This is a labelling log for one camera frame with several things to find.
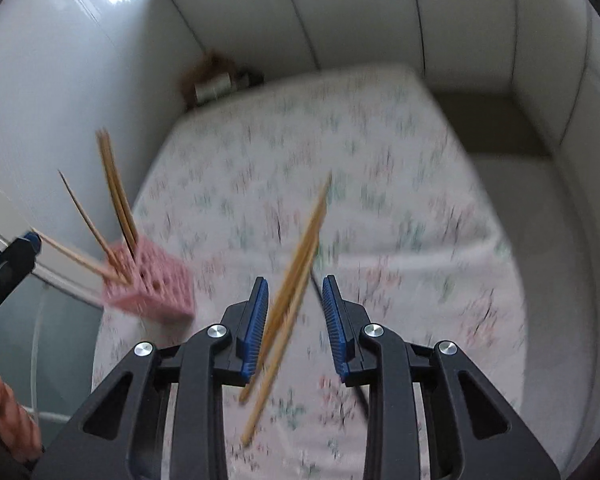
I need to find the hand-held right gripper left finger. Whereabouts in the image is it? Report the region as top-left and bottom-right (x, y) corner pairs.
(32, 276), (271, 480)

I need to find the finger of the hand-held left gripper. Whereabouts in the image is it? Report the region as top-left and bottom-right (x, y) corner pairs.
(0, 232), (42, 328)

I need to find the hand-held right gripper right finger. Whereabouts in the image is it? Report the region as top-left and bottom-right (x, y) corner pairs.
(321, 275), (561, 480)

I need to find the pink perforated chopstick holder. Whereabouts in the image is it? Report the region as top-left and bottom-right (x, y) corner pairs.
(101, 236), (197, 320)

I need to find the person's left hand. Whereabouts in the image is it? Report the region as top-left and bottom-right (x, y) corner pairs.
(0, 357), (44, 463)

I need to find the frosted glass door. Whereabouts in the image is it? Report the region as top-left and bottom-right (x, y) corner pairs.
(0, 167), (108, 461)

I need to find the floral tablecloth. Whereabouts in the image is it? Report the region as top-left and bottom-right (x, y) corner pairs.
(91, 62), (528, 480)

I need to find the brown floor mat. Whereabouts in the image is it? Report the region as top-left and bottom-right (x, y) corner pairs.
(430, 92), (556, 161)

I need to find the brown paper bag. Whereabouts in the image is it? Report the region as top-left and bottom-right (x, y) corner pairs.
(178, 49), (266, 108)

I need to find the white cable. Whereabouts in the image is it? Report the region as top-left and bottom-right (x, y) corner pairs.
(29, 280), (76, 422)

